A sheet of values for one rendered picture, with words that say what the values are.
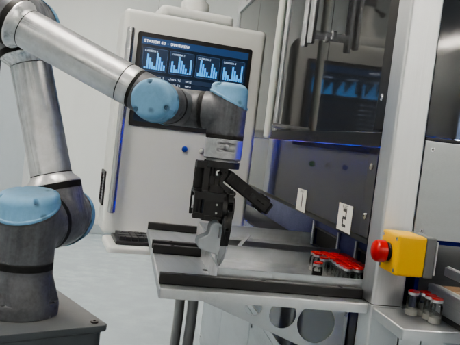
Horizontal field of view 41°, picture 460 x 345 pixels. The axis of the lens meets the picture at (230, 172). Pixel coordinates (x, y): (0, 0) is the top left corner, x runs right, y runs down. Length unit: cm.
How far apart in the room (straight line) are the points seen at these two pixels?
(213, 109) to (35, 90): 38
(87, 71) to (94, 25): 560
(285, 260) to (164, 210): 73
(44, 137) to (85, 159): 536
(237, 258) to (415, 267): 48
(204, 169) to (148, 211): 92
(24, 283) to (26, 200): 15
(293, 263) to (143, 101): 61
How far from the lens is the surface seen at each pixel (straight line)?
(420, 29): 122
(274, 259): 148
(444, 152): 124
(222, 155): 119
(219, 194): 119
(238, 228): 180
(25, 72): 134
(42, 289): 121
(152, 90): 107
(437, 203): 124
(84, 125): 666
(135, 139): 208
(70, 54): 116
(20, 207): 117
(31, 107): 133
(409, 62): 121
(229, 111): 119
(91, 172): 668
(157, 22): 211
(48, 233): 119
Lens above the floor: 116
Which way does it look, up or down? 3 degrees down
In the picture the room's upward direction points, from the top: 7 degrees clockwise
